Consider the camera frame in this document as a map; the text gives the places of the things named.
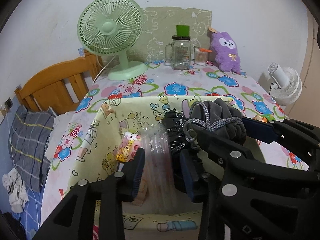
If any grey drawstring pouch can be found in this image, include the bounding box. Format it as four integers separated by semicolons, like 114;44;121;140
183;98;247;145

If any clear plastic bag roll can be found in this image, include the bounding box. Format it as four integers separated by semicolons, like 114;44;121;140
142;124;177;215

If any black plastic bag bundle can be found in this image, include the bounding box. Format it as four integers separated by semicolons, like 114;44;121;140
162;108;205;157

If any beige door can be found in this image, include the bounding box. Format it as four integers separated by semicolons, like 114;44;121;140
285;11;319;127

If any white standing fan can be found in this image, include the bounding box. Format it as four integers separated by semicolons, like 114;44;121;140
268;63;302;106

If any crumpled white cloth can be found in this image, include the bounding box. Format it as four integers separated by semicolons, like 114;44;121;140
2;168;29;214

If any yellow cartoon storage box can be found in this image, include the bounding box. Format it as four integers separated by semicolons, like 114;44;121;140
66;95;266;233

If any purple plush bunny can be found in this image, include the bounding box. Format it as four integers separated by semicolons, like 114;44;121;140
210;31;241;74

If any grey plaid pillow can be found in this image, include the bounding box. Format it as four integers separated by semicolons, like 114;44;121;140
8;105;54;192

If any toothpick jar orange lid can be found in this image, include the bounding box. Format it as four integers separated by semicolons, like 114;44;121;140
194;47;212;66

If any floral tablecloth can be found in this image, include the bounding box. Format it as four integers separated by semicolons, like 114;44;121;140
41;60;311;240

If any glass mason jar mug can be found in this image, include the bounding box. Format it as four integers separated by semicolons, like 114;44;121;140
164;35;191;70

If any green cup on jar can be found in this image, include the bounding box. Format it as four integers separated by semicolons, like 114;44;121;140
176;25;190;37

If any wooden bed headboard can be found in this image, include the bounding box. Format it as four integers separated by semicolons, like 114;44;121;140
15;50;102;114

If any green cartoon cardboard panel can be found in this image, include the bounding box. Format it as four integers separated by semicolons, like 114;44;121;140
127;7;212;62

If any green desk fan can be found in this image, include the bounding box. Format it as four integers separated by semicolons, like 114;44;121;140
77;0;148;81

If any wall socket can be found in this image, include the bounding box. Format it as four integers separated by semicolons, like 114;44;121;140
1;98;13;116

